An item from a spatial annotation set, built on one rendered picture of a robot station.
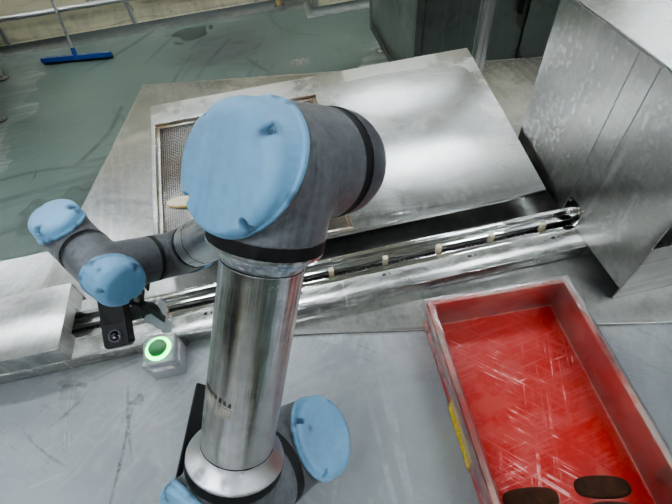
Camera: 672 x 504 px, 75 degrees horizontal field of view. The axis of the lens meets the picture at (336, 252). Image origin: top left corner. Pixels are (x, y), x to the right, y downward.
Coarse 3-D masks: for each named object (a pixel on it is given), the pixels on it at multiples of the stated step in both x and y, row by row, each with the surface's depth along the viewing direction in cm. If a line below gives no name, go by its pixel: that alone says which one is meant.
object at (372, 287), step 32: (480, 256) 108; (512, 256) 107; (544, 256) 107; (320, 288) 106; (352, 288) 105; (384, 288) 104; (416, 288) 106; (192, 320) 103; (96, 352) 100; (128, 352) 101
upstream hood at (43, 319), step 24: (48, 288) 105; (72, 288) 106; (0, 312) 102; (24, 312) 101; (48, 312) 101; (72, 312) 103; (0, 336) 98; (24, 336) 97; (48, 336) 97; (72, 336) 101; (0, 360) 94; (24, 360) 95; (48, 360) 98
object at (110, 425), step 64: (0, 384) 101; (64, 384) 100; (128, 384) 99; (192, 384) 98; (320, 384) 95; (384, 384) 94; (640, 384) 90; (0, 448) 92; (64, 448) 91; (128, 448) 90; (384, 448) 86; (448, 448) 85
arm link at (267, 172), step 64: (192, 128) 37; (256, 128) 33; (320, 128) 37; (192, 192) 37; (256, 192) 33; (320, 192) 37; (256, 256) 37; (320, 256) 41; (256, 320) 41; (256, 384) 44; (192, 448) 51; (256, 448) 47
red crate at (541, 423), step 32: (480, 320) 101; (512, 320) 101; (544, 320) 100; (480, 352) 97; (512, 352) 96; (544, 352) 95; (480, 384) 92; (512, 384) 92; (544, 384) 91; (576, 384) 91; (480, 416) 88; (512, 416) 88; (544, 416) 87; (576, 416) 87; (608, 416) 86; (512, 448) 84; (544, 448) 84; (576, 448) 83; (608, 448) 83; (512, 480) 81; (544, 480) 80; (640, 480) 79
